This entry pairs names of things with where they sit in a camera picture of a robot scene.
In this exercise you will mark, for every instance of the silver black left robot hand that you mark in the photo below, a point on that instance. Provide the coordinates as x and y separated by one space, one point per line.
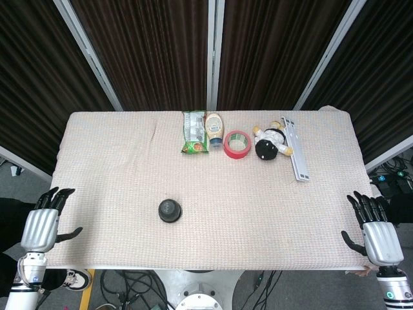
38 226

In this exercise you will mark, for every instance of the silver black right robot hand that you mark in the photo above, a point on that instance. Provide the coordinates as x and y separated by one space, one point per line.
382 239

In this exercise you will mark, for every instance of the black round jar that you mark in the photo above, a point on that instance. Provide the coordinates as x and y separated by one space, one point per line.
168 210

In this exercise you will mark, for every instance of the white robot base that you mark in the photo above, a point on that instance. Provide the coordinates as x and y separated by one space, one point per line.
197 290

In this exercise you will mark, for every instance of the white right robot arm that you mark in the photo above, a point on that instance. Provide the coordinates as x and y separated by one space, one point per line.
395 287

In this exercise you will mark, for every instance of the black trousers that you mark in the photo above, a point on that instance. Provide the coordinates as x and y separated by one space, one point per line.
11 219

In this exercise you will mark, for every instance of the black device with green lights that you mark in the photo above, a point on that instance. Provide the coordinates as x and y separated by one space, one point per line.
392 185

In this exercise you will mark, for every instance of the small white floor object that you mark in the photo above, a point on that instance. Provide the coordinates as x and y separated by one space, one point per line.
16 170

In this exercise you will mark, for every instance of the white black sneaker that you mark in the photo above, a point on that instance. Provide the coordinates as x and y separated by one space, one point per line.
79 279

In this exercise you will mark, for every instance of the yellow floor tape strip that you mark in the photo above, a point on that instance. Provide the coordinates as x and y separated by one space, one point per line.
86 297

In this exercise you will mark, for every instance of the grey metal folding stand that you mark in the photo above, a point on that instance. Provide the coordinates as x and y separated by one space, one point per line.
300 161

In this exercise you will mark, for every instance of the dark brown curtain panel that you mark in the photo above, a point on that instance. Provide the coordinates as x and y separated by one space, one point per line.
148 55
277 55
380 80
38 80

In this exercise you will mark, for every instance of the black white plush doll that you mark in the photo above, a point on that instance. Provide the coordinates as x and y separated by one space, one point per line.
267 148

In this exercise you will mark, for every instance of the beige woven tablecloth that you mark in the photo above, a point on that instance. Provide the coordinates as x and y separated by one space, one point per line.
226 210

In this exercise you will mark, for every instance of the red tape roll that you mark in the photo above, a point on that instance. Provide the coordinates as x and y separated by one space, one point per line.
229 150

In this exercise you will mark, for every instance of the green snack bag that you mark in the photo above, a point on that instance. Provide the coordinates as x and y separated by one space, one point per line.
194 132

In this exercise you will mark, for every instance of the cream squeeze sauce bottle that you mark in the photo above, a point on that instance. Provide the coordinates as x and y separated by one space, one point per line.
214 127

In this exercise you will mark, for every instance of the grey partition rail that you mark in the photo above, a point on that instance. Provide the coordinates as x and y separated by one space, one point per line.
390 153
22 163

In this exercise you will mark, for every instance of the grey partition post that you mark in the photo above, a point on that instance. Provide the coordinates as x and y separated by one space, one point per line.
88 55
214 55
329 55

